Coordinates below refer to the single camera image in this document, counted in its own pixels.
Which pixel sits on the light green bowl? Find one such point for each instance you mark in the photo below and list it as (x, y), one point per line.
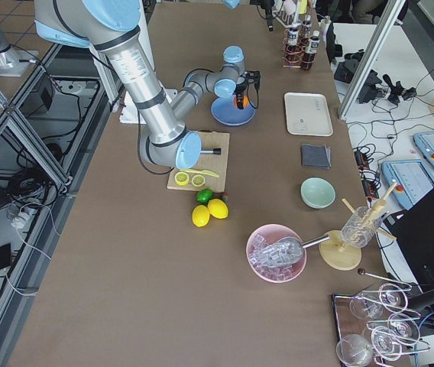
(317, 193)

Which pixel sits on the lower right drink bottle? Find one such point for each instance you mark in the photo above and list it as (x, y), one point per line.
(305, 33)

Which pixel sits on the steel muddler black tip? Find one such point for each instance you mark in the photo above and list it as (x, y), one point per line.
(215, 151)

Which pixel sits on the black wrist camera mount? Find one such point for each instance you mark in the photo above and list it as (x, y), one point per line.
(253, 77)

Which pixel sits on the yellow plastic knife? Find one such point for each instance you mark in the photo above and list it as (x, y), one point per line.
(202, 172)

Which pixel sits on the blue round plate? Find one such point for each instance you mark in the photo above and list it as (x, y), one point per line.
(225, 112)

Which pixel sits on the green lime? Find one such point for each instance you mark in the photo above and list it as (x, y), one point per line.
(204, 196)

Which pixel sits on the lower yellow lemon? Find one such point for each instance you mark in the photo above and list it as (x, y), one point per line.
(200, 216)

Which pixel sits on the copper wire bottle rack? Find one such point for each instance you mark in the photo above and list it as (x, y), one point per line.
(284, 62)

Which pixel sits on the wooden cutting board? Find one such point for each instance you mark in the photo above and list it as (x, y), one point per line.
(216, 163)

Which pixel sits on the drink bottle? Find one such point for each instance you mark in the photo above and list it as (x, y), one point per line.
(310, 51)
(292, 48)
(305, 33)

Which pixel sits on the metal ice scoop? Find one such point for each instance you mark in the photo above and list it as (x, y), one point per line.
(297, 244)

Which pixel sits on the top drink bottle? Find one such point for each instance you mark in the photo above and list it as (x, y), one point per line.
(292, 48)

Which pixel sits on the thick lemon half slice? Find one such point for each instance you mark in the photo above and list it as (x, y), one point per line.
(181, 178)

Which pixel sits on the pink bowl of ice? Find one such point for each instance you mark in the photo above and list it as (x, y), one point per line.
(258, 259)

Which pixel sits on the wine glass rack tray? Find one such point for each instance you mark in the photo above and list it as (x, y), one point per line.
(376, 326)

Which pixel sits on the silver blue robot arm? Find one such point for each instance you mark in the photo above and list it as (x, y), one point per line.
(75, 24)
(232, 4)

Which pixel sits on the orange fruit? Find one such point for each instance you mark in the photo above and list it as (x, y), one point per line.
(242, 95)

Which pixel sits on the yellow lemon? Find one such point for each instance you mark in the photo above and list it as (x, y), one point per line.
(218, 208)
(200, 216)

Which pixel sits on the grey folded cloth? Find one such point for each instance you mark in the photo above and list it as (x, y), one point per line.
(316, 156)

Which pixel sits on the upper yellow lemon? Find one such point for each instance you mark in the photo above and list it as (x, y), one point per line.
(218, 208)

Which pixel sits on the wooden cup stand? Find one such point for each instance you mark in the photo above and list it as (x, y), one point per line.
(342, 250)

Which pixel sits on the clear glass mug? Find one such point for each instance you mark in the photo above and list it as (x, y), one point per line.
(362, 225)

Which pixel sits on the lower left drink bottle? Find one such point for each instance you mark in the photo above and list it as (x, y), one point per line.
(310, 51)

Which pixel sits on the cream rabbit tray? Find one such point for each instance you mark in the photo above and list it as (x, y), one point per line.
(307, 114)

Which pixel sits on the left teach pendant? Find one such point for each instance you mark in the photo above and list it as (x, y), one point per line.
(414, 180)

